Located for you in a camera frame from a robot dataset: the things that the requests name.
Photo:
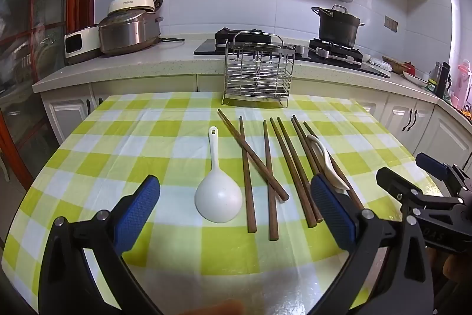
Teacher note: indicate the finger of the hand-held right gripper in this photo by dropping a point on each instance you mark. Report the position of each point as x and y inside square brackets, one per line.
[394, 182]
[431, 163]

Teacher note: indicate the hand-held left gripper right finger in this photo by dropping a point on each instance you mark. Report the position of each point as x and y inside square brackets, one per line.
[332, 211]

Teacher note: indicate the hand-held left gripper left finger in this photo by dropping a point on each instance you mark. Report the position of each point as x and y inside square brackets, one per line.
[136, 211]

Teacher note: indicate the white ceramic soup spoon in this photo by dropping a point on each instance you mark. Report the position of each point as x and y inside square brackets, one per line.
[328, 167]

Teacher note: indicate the white rice spoon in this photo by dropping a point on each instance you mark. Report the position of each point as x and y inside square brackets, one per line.
[218, 197]

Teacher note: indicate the person's right hand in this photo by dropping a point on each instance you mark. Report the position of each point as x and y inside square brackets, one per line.
[459, 269]

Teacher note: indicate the person's left hand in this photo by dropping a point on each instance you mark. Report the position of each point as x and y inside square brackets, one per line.
[214, 309]

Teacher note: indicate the dark bottle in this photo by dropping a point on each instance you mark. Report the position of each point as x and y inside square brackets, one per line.
[443, 80]

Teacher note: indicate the pink plastic object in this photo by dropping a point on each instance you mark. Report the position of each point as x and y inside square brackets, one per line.
[462, 82]

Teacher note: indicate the white bowl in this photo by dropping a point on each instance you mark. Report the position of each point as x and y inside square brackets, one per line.
[415, 78]

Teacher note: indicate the red container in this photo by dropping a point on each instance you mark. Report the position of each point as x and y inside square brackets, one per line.
[409, 68]

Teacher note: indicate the brown woven basket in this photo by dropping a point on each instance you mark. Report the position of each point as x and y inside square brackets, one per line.
[394, 64]

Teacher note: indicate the white packet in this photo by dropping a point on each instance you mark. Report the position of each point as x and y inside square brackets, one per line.
[379, 63]

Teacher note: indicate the white kitchen counter cabinets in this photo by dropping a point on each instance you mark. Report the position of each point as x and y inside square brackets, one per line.
[70, 115]

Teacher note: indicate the black burner grate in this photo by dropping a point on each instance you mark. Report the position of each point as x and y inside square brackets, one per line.
[350, 50]
[228, 34]

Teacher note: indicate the grey hob knob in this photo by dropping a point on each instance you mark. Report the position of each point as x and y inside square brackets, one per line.
[301, 49]
[322, 53]

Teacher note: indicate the black pot with lid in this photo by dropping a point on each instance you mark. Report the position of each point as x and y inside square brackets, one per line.
[337, 29]

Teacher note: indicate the small white appliance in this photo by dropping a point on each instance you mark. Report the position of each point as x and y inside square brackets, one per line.
[83, 43]

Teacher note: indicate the black glass gas hob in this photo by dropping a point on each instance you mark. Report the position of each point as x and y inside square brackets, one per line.
[210, 47]

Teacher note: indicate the silver rice cooker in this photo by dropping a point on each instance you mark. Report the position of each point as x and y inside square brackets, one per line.
[129, 31]

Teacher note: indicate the wall socket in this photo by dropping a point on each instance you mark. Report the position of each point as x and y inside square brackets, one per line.
[391, 23]

